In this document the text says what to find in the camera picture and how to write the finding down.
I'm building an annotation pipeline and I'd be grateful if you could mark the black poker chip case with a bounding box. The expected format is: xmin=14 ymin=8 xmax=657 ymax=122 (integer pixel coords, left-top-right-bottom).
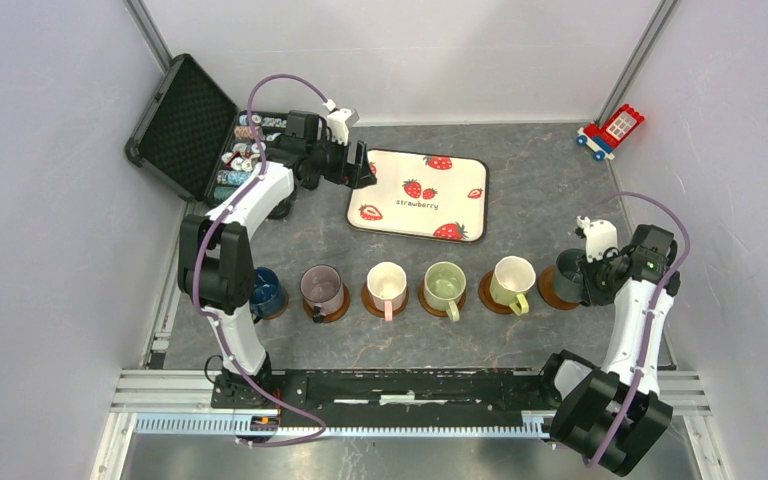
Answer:
xmin=125 ymin=54 xmax=253 ymax=207

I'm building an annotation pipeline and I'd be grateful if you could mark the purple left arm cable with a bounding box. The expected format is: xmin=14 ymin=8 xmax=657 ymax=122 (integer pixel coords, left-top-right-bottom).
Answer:
xmin=188 ymin=73 xmax=339 ymax=450

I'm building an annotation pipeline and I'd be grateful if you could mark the white strawberry print tray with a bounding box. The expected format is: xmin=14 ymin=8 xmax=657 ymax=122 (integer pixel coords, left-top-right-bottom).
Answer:
xmin=346 ymin=149 xmax=489 ymax=244

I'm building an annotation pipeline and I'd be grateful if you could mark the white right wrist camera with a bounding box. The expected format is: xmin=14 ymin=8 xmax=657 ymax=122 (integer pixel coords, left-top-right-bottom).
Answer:
xmin=576 ymin=216 xmax=618 ymax=263

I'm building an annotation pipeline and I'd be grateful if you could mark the brown grooved wooden coaster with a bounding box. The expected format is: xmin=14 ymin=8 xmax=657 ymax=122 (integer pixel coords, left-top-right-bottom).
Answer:
xmin=418 ymin=283 xmax=467 ymax=318
xmin=537 ymin=266 xmax=579 ymax=310
xmin=361 ymin=283 xmax=410 ymax=318
xmin=478 ymin=271 xmax=513 ymax=315
xmin=302 ymin=285 xmax=351 ymax=324

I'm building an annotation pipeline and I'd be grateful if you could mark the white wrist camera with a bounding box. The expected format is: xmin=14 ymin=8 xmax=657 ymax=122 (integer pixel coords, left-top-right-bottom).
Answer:
xmin=325 ymin=108 xmax=359 ymax=145
xmin=576 ymin=216 xmax=618 ymax=263

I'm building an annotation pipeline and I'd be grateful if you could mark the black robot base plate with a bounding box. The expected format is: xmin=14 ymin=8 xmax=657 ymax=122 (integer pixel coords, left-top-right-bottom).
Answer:
xmin=210 ymin=368 xmax=605 ymax=429

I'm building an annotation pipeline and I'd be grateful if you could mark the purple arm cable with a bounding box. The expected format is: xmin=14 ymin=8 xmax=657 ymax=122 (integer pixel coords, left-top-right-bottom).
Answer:
xmin=188 ymin=73 xmax=339 ymax=450
xmin=546 ymin=191 xmax=692 ymax=470

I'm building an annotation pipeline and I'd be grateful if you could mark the light green mug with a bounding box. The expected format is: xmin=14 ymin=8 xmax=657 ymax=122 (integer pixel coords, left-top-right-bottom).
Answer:
xmin=423 ymin=261 xmax=466 ymax=322

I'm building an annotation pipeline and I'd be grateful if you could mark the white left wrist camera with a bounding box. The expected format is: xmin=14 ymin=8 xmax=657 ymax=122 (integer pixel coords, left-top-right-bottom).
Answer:
xmin=325 ymin=108 xmax=359 ymax=145

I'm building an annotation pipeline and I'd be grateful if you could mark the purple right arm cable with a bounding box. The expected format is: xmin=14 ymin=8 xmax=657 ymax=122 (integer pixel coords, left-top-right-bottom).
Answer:
xmin=546 ymin=191 xmax=692 ymax=470

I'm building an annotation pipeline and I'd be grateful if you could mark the lilac mug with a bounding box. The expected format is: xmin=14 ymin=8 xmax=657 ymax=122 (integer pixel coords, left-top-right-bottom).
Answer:
xmin=300 ymin=264 xmax=346 ymax=323

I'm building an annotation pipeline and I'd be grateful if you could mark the dark blue mug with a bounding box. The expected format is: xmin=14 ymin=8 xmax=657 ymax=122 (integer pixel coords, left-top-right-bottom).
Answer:
xmin=249 ymin=267 xmax=285 ymax=323

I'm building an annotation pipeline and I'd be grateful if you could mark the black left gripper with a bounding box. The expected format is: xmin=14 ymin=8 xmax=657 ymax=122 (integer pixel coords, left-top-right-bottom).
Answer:
xmin=306 ymin=131 xmax=376 ymax=190

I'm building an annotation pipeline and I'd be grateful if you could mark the red blue toy block car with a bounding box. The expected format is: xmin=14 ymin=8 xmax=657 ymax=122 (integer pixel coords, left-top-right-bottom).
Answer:
xmin=575 ymin=104 xmax=645 ymax=162

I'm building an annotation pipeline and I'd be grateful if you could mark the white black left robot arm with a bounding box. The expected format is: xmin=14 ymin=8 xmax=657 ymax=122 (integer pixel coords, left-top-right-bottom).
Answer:
xmin=178 ymin=106 xmax=377 ymax=408

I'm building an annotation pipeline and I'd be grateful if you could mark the pale pink white mug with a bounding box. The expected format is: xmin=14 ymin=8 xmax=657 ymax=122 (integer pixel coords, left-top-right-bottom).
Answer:
xmin=366 ymin=261 xmax=408 ymax=322

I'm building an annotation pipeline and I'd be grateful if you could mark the yellow-green mug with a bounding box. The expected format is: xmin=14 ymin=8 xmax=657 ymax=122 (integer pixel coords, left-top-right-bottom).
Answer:
xmin=489 ymin=256 xmax=537 ymax=316

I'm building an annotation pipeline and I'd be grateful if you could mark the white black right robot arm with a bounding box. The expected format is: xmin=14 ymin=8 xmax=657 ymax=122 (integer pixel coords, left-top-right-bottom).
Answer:
xmin=537 ymin=217 xmax=680 ymax=477

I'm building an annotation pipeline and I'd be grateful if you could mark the dark green mug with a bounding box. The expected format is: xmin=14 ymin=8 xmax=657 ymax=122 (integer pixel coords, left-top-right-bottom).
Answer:
xmin=552 ymin=248 xmax=585 ymax=304

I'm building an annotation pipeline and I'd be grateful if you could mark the dark walnut coaster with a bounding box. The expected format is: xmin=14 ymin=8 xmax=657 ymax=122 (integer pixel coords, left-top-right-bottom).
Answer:
xmin=262 ymin=290 xmax=290 ymax=320

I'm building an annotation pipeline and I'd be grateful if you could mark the aluminium frame rail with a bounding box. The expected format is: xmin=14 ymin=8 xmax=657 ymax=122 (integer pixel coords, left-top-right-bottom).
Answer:
xmin=90 ymin=370 xmax=733 ymax=479

